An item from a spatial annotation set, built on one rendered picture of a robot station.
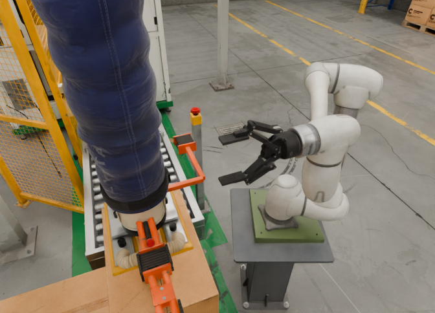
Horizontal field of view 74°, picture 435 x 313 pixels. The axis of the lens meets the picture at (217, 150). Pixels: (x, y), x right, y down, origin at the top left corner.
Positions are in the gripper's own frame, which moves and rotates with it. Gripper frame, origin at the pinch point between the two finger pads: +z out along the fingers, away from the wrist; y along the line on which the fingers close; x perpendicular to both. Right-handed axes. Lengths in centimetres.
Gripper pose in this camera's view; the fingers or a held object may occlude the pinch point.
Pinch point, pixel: (224, 161)
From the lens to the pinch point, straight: 73.9
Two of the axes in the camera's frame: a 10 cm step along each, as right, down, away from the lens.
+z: -9.3, 2.3, -2.9
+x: -3.8, -5.8, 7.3
